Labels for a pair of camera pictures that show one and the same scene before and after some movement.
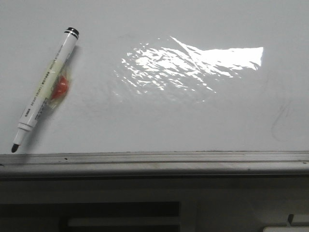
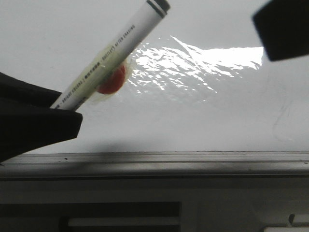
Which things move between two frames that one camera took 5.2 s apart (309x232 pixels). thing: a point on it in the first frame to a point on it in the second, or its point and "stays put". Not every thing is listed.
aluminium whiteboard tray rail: x=292 y=164 stays put
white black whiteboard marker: x=46 y=86 to x=114 y=55
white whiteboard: x=156 y=75 stays put
